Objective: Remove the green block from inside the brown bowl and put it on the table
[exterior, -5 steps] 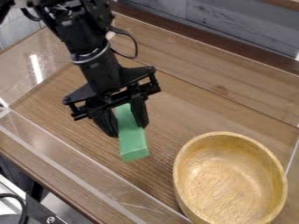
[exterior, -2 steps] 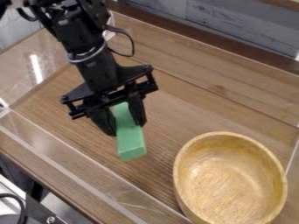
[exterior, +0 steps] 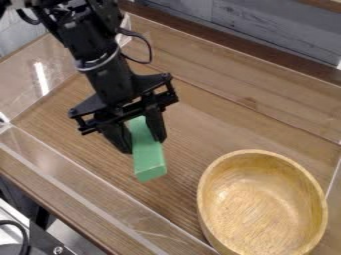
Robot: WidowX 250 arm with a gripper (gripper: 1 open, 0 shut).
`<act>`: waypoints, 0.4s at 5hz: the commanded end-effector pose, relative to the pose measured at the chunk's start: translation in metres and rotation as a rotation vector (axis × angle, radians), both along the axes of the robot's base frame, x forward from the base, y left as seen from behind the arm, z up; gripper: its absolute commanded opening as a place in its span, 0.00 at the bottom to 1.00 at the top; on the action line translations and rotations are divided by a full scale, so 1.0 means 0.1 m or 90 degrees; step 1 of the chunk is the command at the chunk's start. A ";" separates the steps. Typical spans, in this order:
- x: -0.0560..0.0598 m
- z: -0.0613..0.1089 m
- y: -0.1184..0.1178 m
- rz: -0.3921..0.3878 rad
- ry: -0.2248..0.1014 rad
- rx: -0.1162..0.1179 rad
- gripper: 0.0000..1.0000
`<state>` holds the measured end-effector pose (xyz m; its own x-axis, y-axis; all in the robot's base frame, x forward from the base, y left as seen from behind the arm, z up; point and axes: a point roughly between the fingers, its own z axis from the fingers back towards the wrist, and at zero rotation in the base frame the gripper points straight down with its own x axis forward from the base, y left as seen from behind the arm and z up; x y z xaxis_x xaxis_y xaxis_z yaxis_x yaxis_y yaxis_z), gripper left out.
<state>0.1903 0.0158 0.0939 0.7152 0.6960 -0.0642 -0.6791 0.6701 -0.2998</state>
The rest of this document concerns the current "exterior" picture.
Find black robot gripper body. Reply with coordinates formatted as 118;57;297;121
69;55;178;135

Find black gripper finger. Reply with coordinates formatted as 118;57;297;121
101;123;133;154
145;107;168;143

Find green rectangular block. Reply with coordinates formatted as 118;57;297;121
129;116;168;182

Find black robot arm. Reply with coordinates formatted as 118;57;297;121
21;0;178;154

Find brown wooden bowl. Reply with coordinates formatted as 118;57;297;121
197;149;328;255

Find clear acrylic tray walls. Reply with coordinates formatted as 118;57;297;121
0;11;341;255

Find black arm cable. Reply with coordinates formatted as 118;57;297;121
117;27;154;66

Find black metal bracket with screw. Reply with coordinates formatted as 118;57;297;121
29;229;78;255

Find black cable lower left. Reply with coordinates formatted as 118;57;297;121
0;219;33;255

